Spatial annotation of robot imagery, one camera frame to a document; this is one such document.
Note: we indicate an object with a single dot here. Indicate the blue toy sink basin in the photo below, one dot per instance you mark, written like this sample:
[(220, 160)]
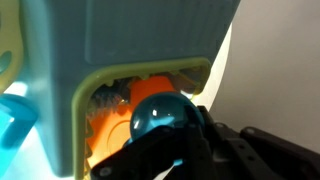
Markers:
[(66, 66)]

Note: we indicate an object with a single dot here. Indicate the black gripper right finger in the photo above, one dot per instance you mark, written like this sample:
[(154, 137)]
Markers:
[(254, 154)]

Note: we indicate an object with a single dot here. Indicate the blue plate in sink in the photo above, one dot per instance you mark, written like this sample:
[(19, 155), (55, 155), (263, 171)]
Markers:
[(17, 117)]

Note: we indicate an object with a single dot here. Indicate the blue mug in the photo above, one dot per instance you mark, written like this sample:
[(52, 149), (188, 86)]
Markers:
[(163, 109)]

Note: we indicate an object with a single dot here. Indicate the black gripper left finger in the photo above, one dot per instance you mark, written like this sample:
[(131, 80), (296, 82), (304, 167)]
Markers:
[(156, 152)]

